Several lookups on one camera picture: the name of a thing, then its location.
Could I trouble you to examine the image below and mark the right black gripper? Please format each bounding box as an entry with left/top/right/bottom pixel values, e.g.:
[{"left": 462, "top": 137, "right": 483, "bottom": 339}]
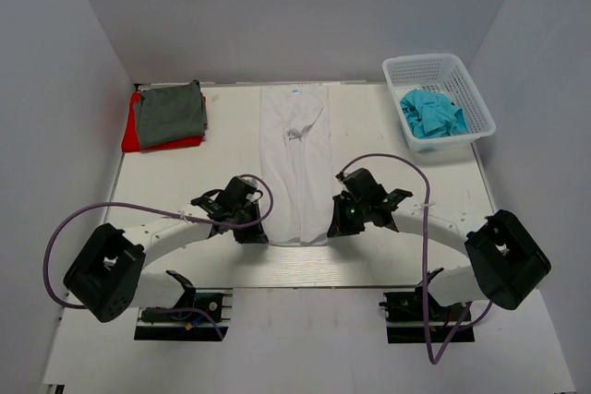
[{"left": 329, "top": 193, "right": 370, "bottom": 237}]

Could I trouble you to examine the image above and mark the white t shirt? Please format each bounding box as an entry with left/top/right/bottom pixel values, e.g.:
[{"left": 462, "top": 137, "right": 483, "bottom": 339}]
[{"left": 259, "top": 85, "right": 333, "bottom": 246}]

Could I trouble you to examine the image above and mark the blue t shirt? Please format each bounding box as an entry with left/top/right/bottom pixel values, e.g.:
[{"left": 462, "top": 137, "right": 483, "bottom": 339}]
[{"left": 400, "top": 90, "right": 468, "bottom": 139}]

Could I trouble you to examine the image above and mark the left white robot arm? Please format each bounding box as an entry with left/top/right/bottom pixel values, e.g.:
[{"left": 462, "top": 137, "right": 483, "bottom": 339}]
[{"left": 64, "top": 174, "right": 271, "bottom": 323}]

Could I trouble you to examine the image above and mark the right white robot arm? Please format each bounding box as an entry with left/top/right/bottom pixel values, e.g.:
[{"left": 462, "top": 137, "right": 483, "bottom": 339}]
[{"left": 328, "top": 168, "right": 551, "bottom": 319}]

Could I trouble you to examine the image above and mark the folded grey t shirt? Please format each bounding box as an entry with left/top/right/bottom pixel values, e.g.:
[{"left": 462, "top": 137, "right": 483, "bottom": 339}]
[{"left": 133, "top": 80, "right": 208, "bottom": 149}]

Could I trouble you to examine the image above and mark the white plastic basket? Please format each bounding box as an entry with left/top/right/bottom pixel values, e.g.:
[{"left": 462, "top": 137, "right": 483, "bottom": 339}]
[{"left": 382, "top": 54, "right": 496, "bottom": 152}]

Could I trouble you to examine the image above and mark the folded red t shirt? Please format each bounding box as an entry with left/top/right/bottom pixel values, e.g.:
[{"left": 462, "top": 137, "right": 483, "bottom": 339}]
[{"left": 121, "top": 91, "right": 204, "bottom": 153}]

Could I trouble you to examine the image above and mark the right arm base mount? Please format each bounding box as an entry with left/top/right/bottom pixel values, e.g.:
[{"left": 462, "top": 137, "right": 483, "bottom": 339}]
[{"left": 379, "top": 284, "right": 465, "bottom": 344}]

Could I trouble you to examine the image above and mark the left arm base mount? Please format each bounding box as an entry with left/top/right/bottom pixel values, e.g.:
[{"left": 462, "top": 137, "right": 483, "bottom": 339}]
[{"left": 132, "top": 270, "right": 233, "bottom": 342}]

